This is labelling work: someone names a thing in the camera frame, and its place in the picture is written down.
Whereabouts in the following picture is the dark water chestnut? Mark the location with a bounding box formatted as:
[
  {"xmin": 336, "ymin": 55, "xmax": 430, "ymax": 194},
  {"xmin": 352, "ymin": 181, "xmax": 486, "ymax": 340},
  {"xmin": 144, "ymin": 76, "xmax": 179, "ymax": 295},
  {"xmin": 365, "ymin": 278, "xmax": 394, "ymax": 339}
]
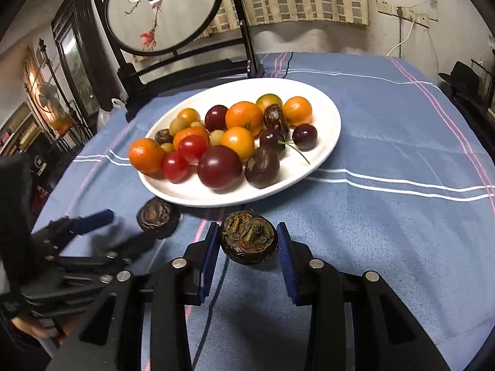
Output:
[
  {"xmin": 221, "ymin": 210, "xmax": 278, "ymax": 266},
  {"xmin": 136, "ymin": 197, "xmax": 180, "ymax": 240}
]

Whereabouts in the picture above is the large oblong tangerine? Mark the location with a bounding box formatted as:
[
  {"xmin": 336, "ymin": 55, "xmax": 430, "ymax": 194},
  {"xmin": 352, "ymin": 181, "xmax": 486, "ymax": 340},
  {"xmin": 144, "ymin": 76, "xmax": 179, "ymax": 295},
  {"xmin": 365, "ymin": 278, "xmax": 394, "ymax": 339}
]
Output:
[{"xmin": 128, "ymin": 138, "xmax": 165, "ymax": 174}]

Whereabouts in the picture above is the red cherry tomato front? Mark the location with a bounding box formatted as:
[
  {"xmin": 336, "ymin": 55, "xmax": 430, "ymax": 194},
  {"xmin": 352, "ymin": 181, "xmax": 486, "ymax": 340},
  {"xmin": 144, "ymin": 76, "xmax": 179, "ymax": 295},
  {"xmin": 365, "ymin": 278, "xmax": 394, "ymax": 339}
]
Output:
[{"xmin": 161, "ymin": 151, "xmax": 190, "ymax": 183}]

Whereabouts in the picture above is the red cherry tomato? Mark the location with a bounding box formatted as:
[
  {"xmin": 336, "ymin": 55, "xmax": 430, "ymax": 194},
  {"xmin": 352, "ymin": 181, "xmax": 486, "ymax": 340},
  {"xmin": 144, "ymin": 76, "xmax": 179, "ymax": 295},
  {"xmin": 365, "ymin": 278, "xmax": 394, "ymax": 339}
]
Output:
[
  {"xmin": 161, "ymin": 151, "xmax": 190, "ymax": 183},
  {"xmin": 178, "ymin": 135, "xmax": 209, "ymax": 163}
]

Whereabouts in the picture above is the small tan longan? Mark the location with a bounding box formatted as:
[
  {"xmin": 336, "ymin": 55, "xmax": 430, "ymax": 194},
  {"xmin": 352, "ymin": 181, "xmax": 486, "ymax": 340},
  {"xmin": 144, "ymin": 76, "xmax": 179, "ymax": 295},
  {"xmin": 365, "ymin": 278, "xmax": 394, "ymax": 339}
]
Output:
[{"xmin": 160, "ymin": 143, "xmax": 174, "ymax": 154}]

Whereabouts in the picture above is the small water chestnut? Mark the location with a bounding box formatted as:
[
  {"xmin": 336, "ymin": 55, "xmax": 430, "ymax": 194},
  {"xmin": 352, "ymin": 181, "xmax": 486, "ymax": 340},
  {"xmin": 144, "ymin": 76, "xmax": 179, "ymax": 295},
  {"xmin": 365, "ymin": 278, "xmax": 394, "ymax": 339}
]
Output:
[
  {"xmin": 154, "ymin": 128, "xmax": 174, "ymax": 145},
  {"xmin": 244, "ymin": 147, "xmax": 280, "ymax": 189}
]

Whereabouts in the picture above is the large round tangerine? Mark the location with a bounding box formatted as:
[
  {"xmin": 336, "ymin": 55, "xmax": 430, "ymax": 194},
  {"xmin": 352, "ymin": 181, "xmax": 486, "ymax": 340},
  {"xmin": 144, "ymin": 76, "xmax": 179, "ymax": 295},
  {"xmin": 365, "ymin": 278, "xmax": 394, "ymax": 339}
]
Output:
[{"xmin": 173, "ymin": 126, "xmax": 210, "ymax": 151}]

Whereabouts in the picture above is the brown longan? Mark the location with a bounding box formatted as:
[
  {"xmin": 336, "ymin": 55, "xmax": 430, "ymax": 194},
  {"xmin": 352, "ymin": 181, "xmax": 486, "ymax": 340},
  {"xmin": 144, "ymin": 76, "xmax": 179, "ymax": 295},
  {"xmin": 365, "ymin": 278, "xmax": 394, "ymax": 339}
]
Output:
[
  {"xmin": 169, "ymin": 118, "xmax": 191, "ymax": 137},
  {"xmin": 210, "ymin": 130, "xmax": 225, "ymax": 146}
]

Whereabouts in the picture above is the large dark red plum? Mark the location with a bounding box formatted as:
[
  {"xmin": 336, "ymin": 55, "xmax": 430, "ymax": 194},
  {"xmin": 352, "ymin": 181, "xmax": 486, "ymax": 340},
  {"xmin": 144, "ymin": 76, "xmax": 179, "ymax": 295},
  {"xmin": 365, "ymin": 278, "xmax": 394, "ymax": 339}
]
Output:
[{"xmin": 205, "ymin": 105, "xmax": 228, "ymax": 132}]

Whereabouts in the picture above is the small orange kumquat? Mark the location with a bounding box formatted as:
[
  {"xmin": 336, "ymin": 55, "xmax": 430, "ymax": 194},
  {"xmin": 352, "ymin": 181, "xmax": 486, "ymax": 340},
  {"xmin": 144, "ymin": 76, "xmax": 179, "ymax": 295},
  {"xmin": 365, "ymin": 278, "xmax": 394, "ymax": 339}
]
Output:
[{"xmin": 222, "ymin": 126, "xmax": 255, "ymax": 163}]

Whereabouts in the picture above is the dark cherry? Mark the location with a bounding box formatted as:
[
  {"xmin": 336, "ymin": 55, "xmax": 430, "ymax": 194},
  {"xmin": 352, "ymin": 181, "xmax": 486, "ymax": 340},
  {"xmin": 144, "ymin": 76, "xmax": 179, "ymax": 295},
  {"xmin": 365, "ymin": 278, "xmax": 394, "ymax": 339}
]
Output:
[
  {"xmin": 259, "ymin": 129, "xmax": 285, "ymax": 157},
  {"xmin": 278, "ymin": 123, "xmax": 318, "ymax": 163}
]

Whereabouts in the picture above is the dark date fruit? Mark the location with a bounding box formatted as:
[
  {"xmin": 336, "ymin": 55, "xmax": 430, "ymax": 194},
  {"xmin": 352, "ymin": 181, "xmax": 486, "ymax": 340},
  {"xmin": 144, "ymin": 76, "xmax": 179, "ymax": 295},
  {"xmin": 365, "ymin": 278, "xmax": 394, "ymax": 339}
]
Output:
[{"xmin": 264, "ymin": 104, "xmax": 289, "ymax": 137}]

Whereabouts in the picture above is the yellow green kumquat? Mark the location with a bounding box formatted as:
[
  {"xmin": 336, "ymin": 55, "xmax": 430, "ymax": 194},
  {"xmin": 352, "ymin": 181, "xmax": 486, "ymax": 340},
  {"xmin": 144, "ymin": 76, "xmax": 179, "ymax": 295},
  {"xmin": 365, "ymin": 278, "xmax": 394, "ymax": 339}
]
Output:
[{"xmin": 256, "ymin": 93, "xmax": 283, "ymax": 112}]

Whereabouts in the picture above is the small orange tangerine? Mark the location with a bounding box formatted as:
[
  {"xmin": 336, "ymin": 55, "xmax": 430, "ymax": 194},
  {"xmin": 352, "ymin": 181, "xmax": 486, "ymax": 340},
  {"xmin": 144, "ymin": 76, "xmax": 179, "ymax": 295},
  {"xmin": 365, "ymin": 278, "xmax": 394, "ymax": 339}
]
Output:
[{"xmin": 283, "ymin": 96, "xmax": 313, "ymax": 127}]

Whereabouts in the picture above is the person left hand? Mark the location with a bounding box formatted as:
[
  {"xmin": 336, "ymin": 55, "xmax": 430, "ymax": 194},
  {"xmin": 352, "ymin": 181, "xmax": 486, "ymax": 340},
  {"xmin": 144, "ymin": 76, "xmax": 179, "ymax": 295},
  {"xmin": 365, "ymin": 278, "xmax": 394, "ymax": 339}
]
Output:
[{"xmin": 10, "ymin": 314, "xmax": 80, "ymax": 344}]

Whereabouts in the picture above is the plastic bag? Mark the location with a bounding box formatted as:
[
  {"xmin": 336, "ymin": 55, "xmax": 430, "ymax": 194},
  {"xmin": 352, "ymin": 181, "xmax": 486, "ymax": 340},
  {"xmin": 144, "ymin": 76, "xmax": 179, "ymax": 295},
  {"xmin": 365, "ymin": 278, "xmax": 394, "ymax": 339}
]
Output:
[{"xmin": 97, "ymin": 98, "xmax": 125, "ymax": 131}]

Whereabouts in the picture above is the blue striped tablecloth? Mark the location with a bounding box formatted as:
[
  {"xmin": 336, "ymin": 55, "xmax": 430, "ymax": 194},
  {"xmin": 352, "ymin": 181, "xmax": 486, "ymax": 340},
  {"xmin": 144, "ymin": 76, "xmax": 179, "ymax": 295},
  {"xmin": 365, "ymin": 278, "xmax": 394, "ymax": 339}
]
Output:
[{"xmin": 34, "ymin": 53, "xmax": 494, "ymax": 370}]

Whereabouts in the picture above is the dark framed mirror cabinet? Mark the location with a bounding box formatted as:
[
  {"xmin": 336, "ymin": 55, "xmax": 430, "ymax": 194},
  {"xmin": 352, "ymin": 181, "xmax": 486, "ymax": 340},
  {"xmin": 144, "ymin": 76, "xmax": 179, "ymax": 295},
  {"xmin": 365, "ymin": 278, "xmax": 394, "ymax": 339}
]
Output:
[{"xmin": 51, "ymin": 0, "xmax": 118, "ymax": 125}]

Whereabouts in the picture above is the round painted screen stand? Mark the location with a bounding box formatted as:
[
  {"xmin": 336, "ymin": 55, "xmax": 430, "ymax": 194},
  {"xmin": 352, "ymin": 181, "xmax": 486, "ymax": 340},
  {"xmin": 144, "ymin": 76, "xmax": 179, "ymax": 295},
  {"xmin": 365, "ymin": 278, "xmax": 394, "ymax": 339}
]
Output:
[{"xmin": 94, "ymin": 0, "xmax": 264, "ymax": 121}]

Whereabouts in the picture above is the white oval plate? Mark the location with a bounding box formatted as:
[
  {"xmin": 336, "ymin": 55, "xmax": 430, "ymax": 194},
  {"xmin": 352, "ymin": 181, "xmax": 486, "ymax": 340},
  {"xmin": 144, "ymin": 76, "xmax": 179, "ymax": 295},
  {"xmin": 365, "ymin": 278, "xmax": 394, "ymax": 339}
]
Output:
[{"xmin": 128, "ymin": 78, "xmax": 342, "ymax": 208}]

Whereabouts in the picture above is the black cable on table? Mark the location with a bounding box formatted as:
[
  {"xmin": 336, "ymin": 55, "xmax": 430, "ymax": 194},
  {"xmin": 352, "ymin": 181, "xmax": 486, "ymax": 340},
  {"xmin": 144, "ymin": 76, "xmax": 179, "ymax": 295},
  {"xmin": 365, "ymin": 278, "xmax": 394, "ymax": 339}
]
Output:
[{"xmin": 191, "ymin": 256, "xmax": 231, "ymax": 371}]

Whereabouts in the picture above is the white power cable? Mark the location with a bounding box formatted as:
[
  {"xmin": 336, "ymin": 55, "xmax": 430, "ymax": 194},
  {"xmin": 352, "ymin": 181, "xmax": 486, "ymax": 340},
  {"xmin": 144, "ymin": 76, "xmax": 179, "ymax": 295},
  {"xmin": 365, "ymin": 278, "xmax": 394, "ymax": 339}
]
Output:
[{"xmin": 386, "ymin": 15, "xmax": 417, "ymax": 58}]

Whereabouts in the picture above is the wall power strip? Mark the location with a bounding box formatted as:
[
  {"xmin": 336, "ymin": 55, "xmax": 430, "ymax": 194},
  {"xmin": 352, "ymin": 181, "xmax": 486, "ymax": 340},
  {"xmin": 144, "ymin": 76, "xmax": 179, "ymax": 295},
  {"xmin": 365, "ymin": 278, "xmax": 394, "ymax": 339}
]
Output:
[{"xmin": 376, "ymin": 0, "xmax": 429, "ymax": 28}]

